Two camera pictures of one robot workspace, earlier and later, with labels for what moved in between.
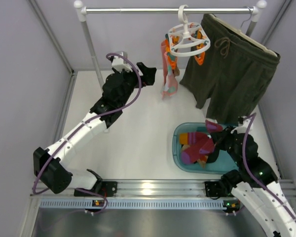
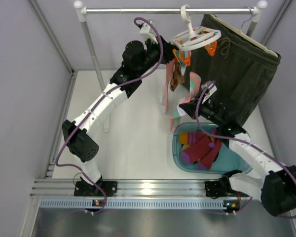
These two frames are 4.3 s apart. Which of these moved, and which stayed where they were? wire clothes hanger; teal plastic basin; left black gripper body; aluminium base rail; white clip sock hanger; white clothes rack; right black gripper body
Moved: white clip sock hanger; left black gripper body; right black gripper body
Stayed: white clothes rack; aluminium base rail; wire clothes hanger; teal plastic basin
